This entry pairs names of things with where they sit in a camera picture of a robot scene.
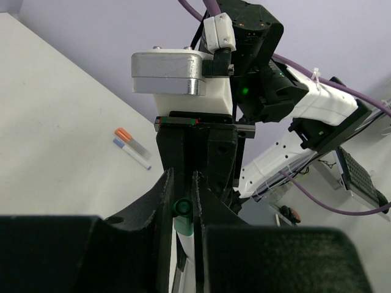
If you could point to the orange highlighter cap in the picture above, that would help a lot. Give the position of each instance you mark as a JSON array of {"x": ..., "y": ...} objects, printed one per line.
[{"x": 123, "y": 134}]

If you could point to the white green acrylic marker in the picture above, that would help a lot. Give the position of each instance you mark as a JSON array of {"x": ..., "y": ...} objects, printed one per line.
[{"x": 185, "y": 273}]

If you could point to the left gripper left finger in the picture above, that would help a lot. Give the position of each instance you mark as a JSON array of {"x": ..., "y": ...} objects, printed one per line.
[{"x": 126, "y": 252}]

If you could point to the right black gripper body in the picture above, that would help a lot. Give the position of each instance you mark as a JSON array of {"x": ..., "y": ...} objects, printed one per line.
[{"x": 245, "y": 130}]

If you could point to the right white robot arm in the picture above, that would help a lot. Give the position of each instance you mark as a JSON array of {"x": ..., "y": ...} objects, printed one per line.
[{"x": 236, "y": 115}]

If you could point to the green pen cap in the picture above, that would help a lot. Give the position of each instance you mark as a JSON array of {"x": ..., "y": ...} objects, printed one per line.
[{"x": 183, "y": 216}]

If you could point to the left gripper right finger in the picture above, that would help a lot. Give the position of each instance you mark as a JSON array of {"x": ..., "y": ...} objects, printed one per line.
[{"x": 234, "y": 256}]

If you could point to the red black round object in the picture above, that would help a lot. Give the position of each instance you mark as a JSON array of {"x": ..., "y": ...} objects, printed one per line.
[{"x": 290, "y": 214}]

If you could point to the white blue acrylic marker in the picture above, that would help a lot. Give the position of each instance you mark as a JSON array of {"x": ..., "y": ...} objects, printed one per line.
[{"x": 137, "y": 157}]

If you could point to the orange highlighter marker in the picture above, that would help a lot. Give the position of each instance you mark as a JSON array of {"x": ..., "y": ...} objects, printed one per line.
[{"x": 136, "y": 146}]

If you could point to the black keyboard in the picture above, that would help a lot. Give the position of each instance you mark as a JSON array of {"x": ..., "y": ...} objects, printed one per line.
[{"x": 357, "y": 180}]

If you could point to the blue pen cap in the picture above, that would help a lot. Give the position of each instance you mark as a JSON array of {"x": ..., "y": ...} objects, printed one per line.
[{"x": 119, "y": 143}]

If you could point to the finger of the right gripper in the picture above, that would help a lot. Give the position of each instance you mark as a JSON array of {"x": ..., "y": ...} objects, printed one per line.
[
  {"x": 221, "y": 147},
  {"x": 170, "y": 143}
]

